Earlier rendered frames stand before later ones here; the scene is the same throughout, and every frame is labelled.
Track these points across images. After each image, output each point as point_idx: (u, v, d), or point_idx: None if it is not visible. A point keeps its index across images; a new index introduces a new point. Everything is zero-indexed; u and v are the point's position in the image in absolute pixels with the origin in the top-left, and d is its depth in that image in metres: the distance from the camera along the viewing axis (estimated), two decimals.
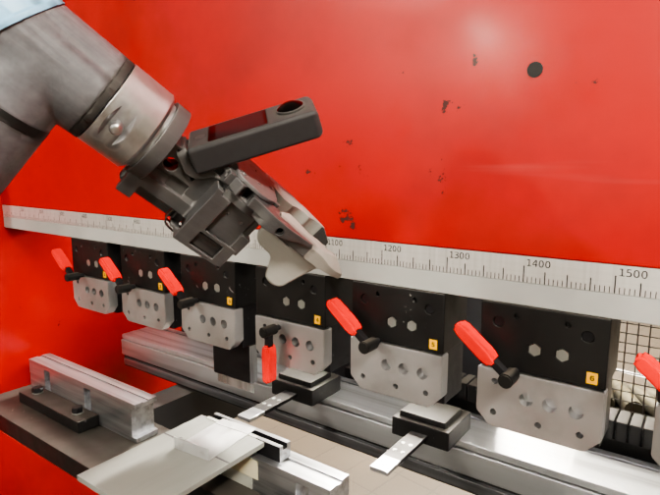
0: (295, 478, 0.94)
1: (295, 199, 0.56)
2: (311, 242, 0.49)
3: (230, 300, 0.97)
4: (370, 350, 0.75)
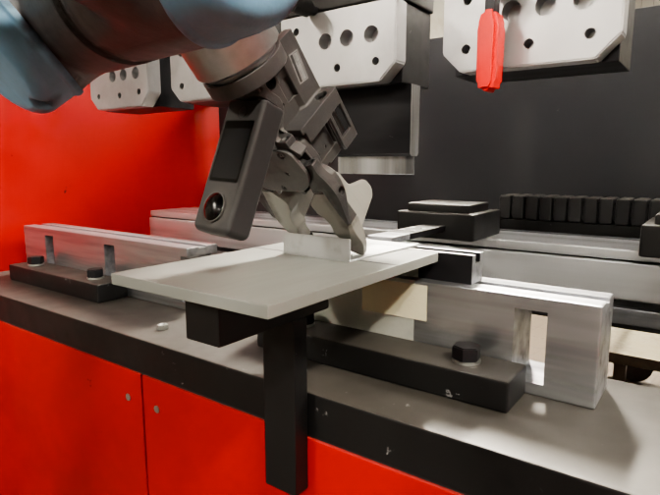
0: (515, 301, 0.51)
1: (342, 222, 0.49)
2: (277, 218, 0.54)
3: None
4: None
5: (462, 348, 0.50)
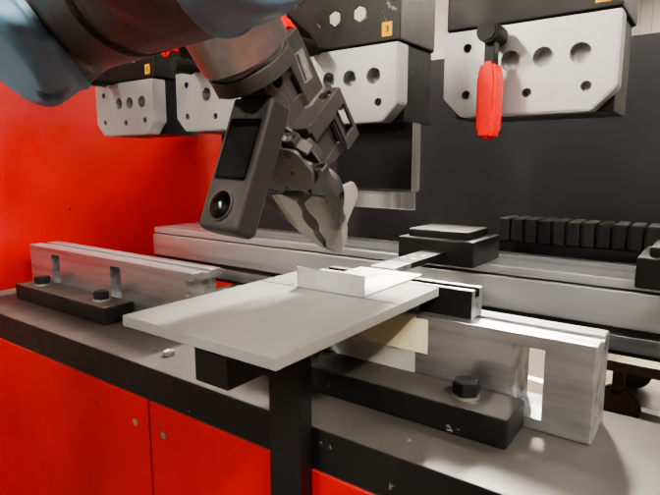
0: (513, 337, 0.52)
1: (333, 224, 0.50)
2: (292, 222, 0.53)
3: (388, 26, 0.54)
4: None
5: (462, 383, 0.52)
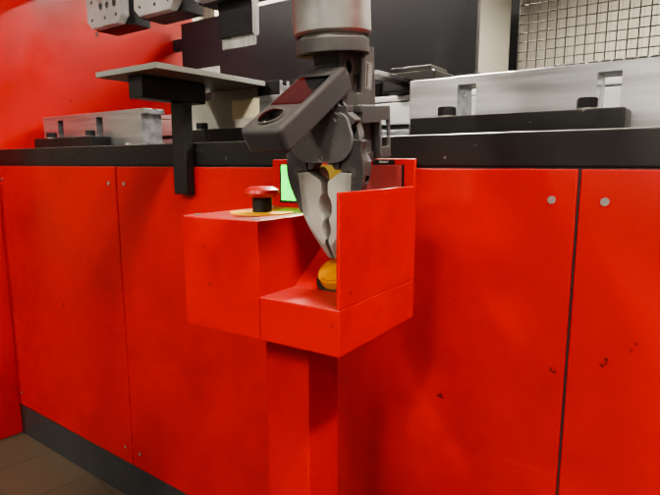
0: None
1: None
2: (304, 209, 0.55)
3: None
4: None
5: None
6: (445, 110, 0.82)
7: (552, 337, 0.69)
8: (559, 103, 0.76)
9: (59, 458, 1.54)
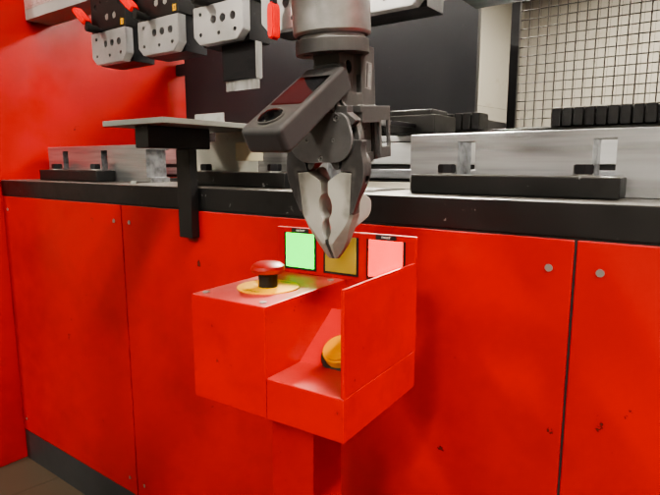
0: None
1: (347, 209, 0.52)
2: (304, 209, 0.55)
3: None
4: None
5: (270, 164, 1.05)
6: (445, 168, 0.84)
7: (549, 399, 0.71)
8: (556, 165, 0.78)
9: (64, 484, 1.56)
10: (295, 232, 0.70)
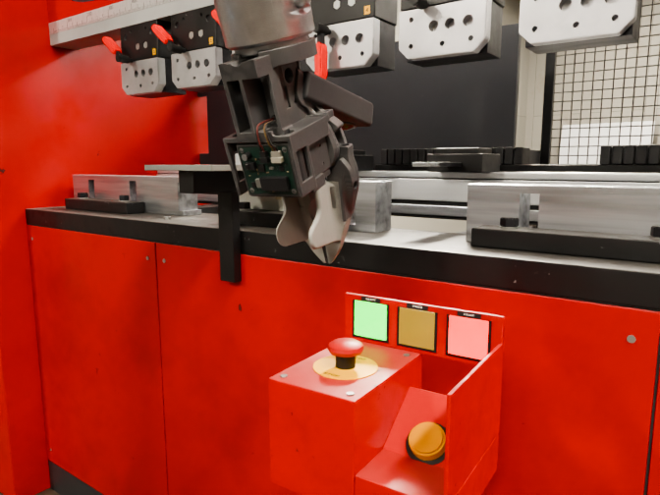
0: None
1: None
2: (347, 211, 0.52)
3: None
4: (420, 0, 0.84)
5: None
6: (509, 222, 0.81)
7: (630, 474, 0.68)
8: (629, 224, 0.75)
9: None
10: (364, 301, 0.67)
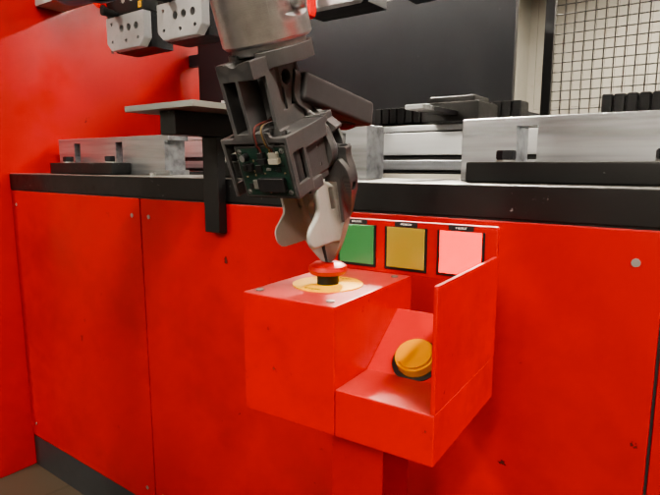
0: None
1: None
2: (346, 212, 0.52)
3: None
4: None
5: None
6: (505, 154, 0.76)
7: (633, 410, 0.63)
8: (632, 150, 0.70)
9: (76, 493, 1.48)
10: (351, 223, 0.62)
